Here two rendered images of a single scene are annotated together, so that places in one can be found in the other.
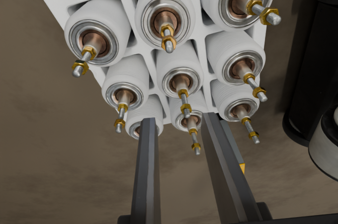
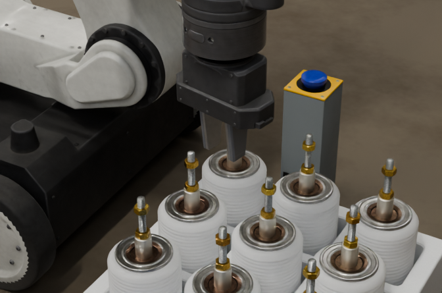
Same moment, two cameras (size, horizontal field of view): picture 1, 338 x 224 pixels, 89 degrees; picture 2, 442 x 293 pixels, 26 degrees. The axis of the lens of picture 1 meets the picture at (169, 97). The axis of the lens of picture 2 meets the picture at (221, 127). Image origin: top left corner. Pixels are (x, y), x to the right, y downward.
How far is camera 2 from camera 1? 0.98 m
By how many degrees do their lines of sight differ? 34
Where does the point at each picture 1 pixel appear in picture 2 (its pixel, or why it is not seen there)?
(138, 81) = not seen: hidden behind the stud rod
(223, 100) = (245, 188)
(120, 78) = (327, 280)
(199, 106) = (277, 197)
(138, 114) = (369, 239)
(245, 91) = (210, 182)
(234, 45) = (180, 233)
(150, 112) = not seen: hidden behind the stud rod
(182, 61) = (243, 251)
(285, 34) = (106, 251)
